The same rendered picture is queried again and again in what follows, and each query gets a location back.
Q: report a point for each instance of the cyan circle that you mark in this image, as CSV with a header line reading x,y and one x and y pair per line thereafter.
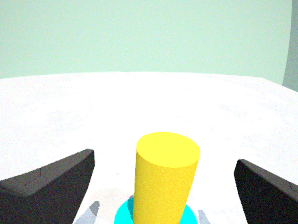
x,y
125,214

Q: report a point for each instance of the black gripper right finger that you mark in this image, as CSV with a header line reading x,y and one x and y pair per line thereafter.
x,y
265,198

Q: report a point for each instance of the yellow cylinder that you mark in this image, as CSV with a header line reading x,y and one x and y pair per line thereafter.
x,y
166,163

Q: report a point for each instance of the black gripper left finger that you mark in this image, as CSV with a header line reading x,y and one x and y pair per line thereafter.
x,y
50,194

